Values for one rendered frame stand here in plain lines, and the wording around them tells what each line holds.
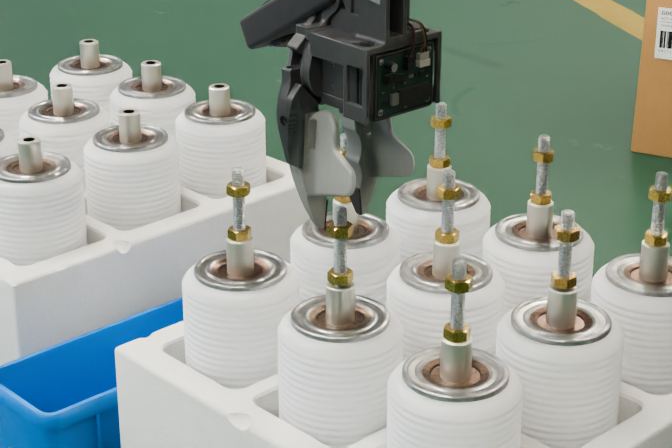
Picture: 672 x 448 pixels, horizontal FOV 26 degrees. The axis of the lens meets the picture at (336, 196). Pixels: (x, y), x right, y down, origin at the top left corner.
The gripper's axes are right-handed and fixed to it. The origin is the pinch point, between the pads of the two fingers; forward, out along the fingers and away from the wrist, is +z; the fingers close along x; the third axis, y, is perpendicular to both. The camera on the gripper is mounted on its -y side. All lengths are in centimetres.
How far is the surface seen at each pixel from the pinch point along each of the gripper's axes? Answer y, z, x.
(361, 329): 3.4, 9.2, -0.3
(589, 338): 15.7, 9.2, 11.2
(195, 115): -44.2, 9.3, 19.6
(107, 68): -64, 9, 22
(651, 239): 11.9, 6.0, 23.1
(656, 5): -46, 12, 102
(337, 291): 1.4, 6.7, -0.9
